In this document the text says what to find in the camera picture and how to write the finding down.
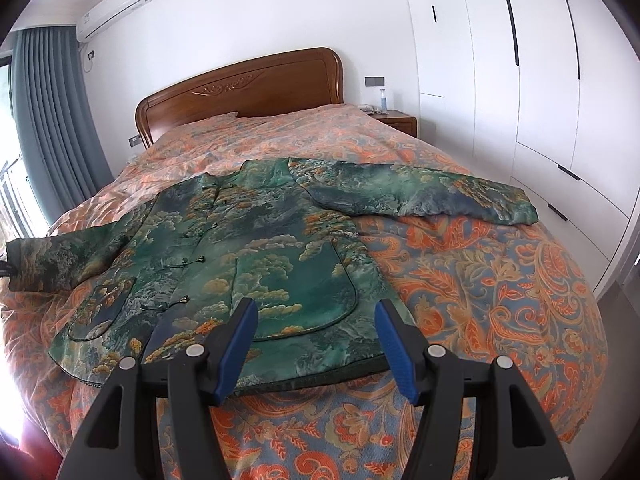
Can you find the grey wall switch panel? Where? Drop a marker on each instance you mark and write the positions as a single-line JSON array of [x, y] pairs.
[[374, 81]]

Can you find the green landscape print jacket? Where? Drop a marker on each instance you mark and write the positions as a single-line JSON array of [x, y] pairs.
[[280, 240]]

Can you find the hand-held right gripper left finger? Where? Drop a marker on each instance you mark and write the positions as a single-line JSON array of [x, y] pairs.
[[234, 356]]

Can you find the window railing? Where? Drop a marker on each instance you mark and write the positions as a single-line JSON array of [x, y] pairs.
[[12, 195]]

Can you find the orange paisley quilt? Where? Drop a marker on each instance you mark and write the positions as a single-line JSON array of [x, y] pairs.
[[475, 285]]

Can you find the wooden headboard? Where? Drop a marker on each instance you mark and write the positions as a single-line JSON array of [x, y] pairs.
[[240, 90]]

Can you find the white wardrobe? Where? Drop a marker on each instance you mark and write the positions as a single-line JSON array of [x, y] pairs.
[[540, 85]]

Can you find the white air conditioner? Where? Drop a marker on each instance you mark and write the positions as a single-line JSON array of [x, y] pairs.
[[112, 10]]

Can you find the dark wall socket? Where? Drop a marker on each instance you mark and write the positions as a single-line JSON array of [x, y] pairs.
[[134, 141]]

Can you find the small white clutter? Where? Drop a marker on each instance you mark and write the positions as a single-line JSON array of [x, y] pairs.
[[369, 108]]

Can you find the wooden nightstand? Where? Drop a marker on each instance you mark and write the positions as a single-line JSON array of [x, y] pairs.
[[400, 122]]

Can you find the clear bottle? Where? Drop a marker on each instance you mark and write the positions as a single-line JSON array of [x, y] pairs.
[[384, 101]]

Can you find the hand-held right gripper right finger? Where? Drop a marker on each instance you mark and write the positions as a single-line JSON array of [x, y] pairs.
[[398, 356]]

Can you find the grey curtain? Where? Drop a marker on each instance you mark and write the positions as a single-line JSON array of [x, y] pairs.
[[55, 120]]

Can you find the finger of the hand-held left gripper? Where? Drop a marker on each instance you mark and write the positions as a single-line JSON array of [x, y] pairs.
[[5, 268]]

